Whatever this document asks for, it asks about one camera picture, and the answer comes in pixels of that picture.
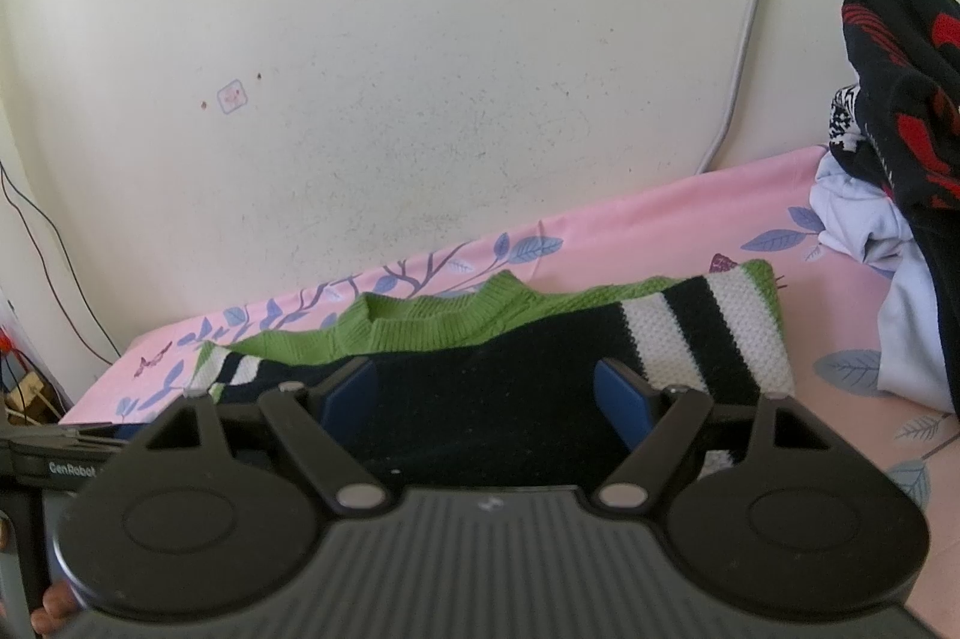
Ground pink floral bedsheet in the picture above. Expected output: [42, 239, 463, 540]
[58, 144, 960, 610]

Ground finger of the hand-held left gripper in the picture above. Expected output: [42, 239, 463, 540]
[0, 425, 143, 449]

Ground black and red patterned garment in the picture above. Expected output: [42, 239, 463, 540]
[829, 0, 960, 422]

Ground person's left hand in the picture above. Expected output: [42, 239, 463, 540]
[34, 585, 82, 636]

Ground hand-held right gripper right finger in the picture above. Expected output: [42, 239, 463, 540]
[594, 360, 841, 512]

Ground green and black knit sweater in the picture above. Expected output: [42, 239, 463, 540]
[184, 260, 796, 486]

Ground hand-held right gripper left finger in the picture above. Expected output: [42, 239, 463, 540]
[146, 356, 389, 512]

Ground thin dark wall wires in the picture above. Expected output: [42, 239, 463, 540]
[0, 159, 121, 362]

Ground white garment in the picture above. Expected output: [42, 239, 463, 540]
[810, 148, 960, 419]

